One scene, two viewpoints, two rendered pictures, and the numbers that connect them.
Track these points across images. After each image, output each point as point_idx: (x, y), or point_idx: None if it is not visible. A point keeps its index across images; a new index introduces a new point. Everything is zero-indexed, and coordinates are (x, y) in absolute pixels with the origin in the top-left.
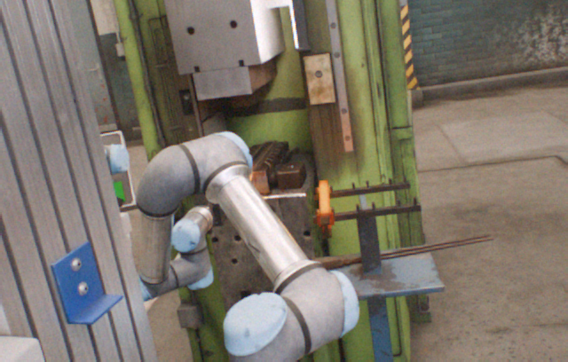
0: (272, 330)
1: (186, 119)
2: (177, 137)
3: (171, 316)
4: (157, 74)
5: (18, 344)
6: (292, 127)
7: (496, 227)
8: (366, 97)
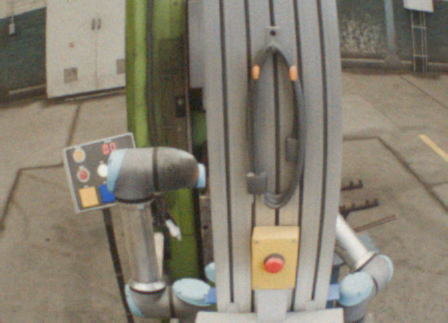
0: (369, 290)
1: (177, 120)
2: (166, 136)
3: (110, 272)
4: (158, 83)
5: (336, 311)
6: None
7: (354, 198)
8: None
